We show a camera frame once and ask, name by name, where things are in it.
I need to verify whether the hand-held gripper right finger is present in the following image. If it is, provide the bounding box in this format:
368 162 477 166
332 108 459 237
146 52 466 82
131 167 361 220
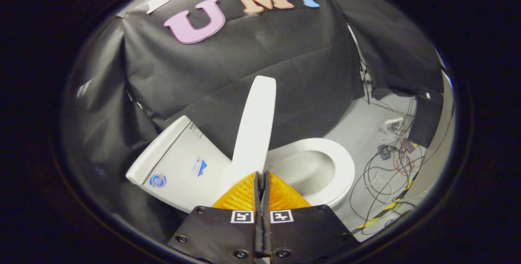
260 170 361 264

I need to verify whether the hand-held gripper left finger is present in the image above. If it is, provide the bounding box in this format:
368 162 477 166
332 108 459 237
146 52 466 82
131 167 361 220
167 171 265 264

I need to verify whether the white toilet lid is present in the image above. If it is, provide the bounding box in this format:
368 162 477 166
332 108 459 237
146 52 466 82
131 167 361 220
226 75 277 187

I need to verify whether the white toilet seat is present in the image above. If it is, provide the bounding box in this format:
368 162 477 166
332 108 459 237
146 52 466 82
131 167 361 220
265 138 355 209

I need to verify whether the white toilet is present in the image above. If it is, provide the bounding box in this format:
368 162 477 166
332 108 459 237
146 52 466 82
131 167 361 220
125 115 355 214

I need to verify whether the yellow black striped floor tape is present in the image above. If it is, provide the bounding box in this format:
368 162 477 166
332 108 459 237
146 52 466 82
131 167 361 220
352 178 416 234

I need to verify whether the black box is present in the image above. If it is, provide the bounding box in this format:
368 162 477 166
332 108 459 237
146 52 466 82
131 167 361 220
408 93 444 149

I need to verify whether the black backdrop cloth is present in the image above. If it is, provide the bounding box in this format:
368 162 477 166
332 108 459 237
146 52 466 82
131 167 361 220
61 0 445 240

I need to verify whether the thin backdrop stand pole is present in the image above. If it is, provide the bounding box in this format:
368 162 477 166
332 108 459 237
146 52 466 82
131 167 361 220
346 24 373 105

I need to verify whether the tangle of cables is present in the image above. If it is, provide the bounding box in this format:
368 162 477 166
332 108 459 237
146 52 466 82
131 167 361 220
349 93 430 236

